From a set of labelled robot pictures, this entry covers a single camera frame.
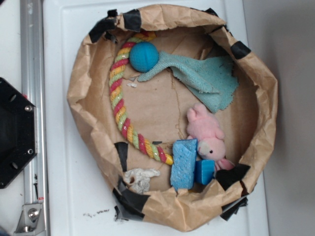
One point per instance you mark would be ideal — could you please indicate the white plastic tray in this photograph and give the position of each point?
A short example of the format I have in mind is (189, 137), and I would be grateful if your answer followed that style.
(80, 201)

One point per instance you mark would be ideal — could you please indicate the brown paper bag bin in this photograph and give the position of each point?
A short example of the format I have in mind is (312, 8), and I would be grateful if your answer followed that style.
(157, 110)

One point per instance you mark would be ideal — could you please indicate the pink plush bunny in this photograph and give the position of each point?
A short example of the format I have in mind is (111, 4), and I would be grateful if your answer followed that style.
(205, 127)

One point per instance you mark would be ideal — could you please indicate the blue rubber ball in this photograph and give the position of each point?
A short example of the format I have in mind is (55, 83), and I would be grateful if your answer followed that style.
(143, 56)

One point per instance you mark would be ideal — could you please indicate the crumpled white paper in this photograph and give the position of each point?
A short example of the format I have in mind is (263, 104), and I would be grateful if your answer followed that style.
(138, 179)

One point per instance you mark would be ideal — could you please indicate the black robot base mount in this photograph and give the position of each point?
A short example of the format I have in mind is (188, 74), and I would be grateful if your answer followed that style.
(17, 133)

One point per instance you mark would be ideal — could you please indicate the blue sponge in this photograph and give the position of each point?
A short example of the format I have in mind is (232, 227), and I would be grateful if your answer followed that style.
(184, 157)

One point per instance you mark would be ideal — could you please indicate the multicolour twisted rope toy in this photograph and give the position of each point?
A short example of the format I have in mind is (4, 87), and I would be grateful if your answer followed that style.
(124, 125)

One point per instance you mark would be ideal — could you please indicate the aluminium extrusion rail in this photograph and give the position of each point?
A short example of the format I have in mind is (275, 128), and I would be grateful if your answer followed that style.
(34, 219)

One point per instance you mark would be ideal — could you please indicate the teal terry cloth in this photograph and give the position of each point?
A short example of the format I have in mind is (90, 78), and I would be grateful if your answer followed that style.
(210, 80)

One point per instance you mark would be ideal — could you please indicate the blue plastic block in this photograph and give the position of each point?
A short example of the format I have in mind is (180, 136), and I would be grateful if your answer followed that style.
(204, 171)

